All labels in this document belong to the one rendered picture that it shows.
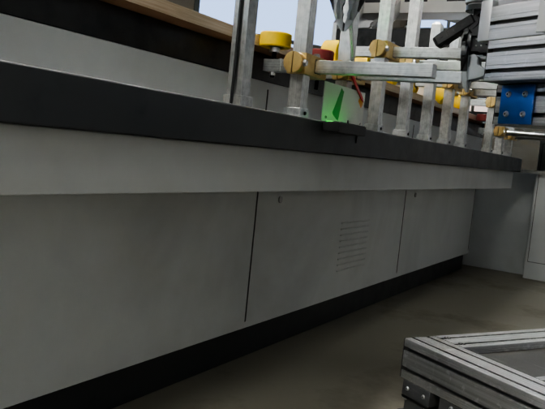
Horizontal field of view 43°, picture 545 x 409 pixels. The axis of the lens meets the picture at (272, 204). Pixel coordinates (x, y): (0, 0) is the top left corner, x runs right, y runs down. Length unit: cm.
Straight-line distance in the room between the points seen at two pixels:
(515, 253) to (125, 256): 327
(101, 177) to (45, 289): 32
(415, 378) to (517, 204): 296
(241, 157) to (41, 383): 60
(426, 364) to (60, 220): 82
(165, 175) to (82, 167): 21
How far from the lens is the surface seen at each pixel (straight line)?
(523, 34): 156
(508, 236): 446
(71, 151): 109
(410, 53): 213
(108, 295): 150
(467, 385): 147
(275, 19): 671
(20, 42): 129
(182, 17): 152
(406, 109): 233
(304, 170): 172
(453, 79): 181
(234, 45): 144
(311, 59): 166
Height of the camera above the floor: 63
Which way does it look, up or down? 5 degrees down
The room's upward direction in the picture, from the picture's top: 6 degrees clockwise
